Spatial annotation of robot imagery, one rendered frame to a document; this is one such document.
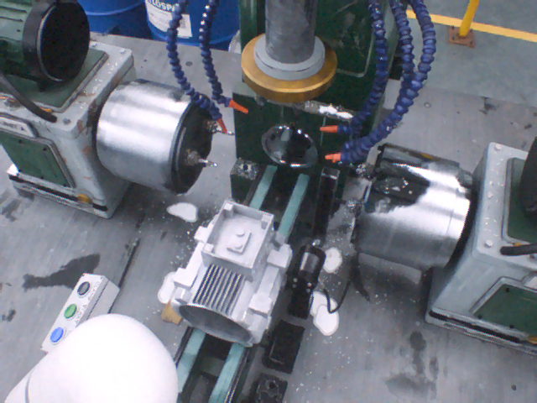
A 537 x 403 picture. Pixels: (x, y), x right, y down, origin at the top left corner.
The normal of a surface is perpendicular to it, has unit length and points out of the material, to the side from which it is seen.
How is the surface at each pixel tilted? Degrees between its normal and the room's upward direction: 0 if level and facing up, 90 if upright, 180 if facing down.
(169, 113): 13
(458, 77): 0
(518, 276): 89
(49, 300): 0
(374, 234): 73
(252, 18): 90
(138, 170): 81
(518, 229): 0
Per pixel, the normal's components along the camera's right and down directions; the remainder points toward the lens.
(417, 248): -0.32, 0.58
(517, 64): 0.01, -0.56
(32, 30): -0.21, 0.08
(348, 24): -0.33, 0.78
